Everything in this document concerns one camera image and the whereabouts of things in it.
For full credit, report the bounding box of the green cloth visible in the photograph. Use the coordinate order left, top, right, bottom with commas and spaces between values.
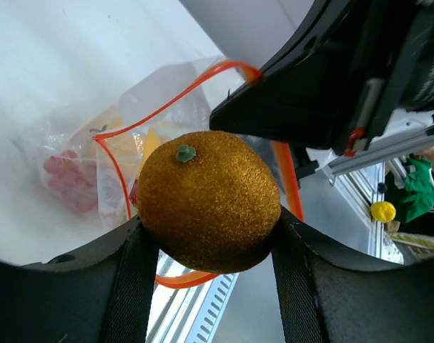
385, 156, 434, 223

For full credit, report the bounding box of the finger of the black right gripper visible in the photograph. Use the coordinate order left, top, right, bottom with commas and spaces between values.
209, 35, 374, 150

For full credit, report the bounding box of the yellow ball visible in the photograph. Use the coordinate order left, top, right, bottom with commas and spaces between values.
370, 201, 396, 223

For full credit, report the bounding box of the red grape bunch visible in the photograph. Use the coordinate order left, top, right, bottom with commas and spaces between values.
41, 149, 140, 215

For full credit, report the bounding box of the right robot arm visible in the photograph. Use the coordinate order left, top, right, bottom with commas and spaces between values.
209, 1, 434, 174

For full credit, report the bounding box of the aluminium front rail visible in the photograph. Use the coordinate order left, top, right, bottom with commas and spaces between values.
144, 249, 217, 343

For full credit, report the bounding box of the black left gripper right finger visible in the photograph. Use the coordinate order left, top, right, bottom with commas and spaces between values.
272, 209, 434, 342

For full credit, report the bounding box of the orange yellow fruit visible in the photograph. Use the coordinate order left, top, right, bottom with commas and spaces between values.
73, 105, 182, 169

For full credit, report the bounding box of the white slotted cable duct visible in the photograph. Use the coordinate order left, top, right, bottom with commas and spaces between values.
184, 273, 239, 343

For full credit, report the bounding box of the brown kiwi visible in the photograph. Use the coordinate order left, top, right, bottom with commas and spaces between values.
136, 131, 281, 274

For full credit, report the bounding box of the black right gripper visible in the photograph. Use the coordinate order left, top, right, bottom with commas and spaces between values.
305, 1, 434, 155

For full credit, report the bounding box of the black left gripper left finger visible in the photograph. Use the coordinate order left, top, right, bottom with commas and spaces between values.
0, 219, 158, 342

